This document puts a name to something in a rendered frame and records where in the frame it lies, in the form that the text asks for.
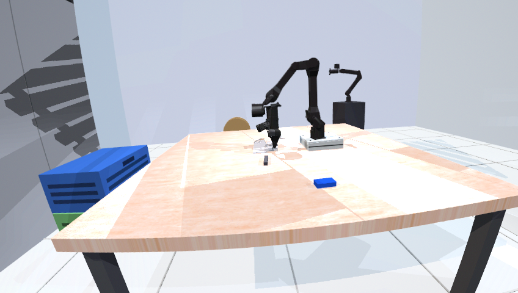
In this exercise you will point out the blue rectangular block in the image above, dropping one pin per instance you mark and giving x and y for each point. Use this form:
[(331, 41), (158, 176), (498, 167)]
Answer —
[(324, 183)]

